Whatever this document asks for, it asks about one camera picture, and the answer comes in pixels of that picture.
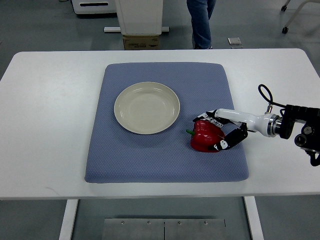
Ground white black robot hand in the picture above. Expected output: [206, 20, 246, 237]
[193, 108, 274, 151]

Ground red bell pepper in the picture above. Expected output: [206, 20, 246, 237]
[186, 120, 225, 153]

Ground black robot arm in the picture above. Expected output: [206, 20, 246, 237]
[258, 84, 320, 167]

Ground grey floor plate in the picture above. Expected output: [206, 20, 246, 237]
[227, 37, 242, 46]

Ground cream round plate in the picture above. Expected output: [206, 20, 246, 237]
[114, 82, 181, 135]

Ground right white table leg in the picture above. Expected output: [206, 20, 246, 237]
[243, 196, 264, 240]

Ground white table leg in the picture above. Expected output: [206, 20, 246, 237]
[243, 196, 264, 240]
[58, 199, 79, 240]

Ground white rolling chair base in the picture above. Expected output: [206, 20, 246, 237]
[280, 0, 320, 35]

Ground person legs in jeans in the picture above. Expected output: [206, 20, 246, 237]
[186, 0, 216, 50]

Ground blue quilted mat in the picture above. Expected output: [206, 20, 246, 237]
[84, 62, 249, 183]

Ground cardboard box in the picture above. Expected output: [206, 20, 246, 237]
[123, 35, 160, 51]

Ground white appliance with slot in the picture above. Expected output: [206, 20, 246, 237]
[71, 0, 117, 15]

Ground left white table leg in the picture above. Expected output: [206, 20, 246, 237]
[58, 199, 79, 240]

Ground white machine pedestal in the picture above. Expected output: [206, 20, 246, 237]
[104, 0, 170, 36]

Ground metal base plate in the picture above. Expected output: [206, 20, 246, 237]
[102, 218, 227, 240]

